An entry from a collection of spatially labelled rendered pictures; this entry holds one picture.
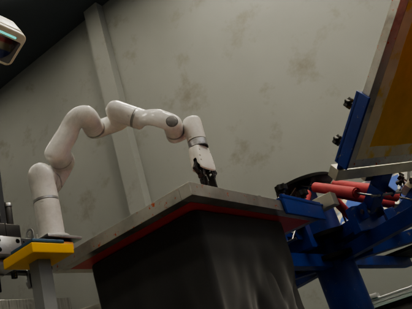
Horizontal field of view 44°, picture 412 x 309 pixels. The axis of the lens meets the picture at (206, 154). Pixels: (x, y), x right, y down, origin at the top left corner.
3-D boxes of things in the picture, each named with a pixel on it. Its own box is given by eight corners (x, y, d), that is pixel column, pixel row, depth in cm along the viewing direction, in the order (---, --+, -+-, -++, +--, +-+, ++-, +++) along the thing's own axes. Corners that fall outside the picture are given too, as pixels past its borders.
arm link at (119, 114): (72, 121, 203) (82, 137, 217) (119, 138, 199) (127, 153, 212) (91, 87, 209) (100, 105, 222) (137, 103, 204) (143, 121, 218)
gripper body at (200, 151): (198, 152, 206) (205, 177, 201) (183, 147, 198) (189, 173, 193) (213, 144, 202) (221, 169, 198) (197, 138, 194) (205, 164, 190)
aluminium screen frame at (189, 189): (192, 194, 131) (188, 181, 132) (53, 273, 159) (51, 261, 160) (323, 217, 192) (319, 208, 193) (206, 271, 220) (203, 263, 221)
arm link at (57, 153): (67, 95, 205) (81, 117, 222) (18, 176, 192) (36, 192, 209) (99, 106, 202) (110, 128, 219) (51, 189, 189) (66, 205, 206)
